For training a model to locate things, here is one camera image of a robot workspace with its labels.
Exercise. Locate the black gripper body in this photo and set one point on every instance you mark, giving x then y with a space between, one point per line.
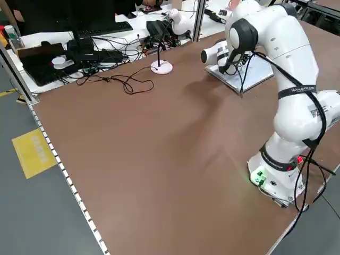
244 59

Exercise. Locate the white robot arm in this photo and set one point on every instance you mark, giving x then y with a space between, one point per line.
287 47

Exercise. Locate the silver framed whiteboard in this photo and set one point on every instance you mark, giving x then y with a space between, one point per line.
261 73

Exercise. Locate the black desk power strip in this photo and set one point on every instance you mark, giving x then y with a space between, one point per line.
213 15

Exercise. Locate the pink round container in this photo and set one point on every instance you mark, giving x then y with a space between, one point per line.
233 4

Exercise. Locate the white desk lamp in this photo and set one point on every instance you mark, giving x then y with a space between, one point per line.
162 67

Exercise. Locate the long dark power supply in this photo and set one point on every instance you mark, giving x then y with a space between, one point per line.
158 27

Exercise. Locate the circuit board with red light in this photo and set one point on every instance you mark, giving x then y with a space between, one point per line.
151 45

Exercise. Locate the black keyboard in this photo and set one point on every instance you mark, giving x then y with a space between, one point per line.
106 27

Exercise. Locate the black computer monitor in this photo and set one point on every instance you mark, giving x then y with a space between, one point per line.
66 13

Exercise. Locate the white round puck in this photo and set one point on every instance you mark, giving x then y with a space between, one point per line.
59 61

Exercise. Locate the black laptop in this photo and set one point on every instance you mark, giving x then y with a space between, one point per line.
40 66

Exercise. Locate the yellow floor sign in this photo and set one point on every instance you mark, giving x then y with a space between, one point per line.
33 152

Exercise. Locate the aluminium corner frame post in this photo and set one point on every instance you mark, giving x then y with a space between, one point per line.
16 77

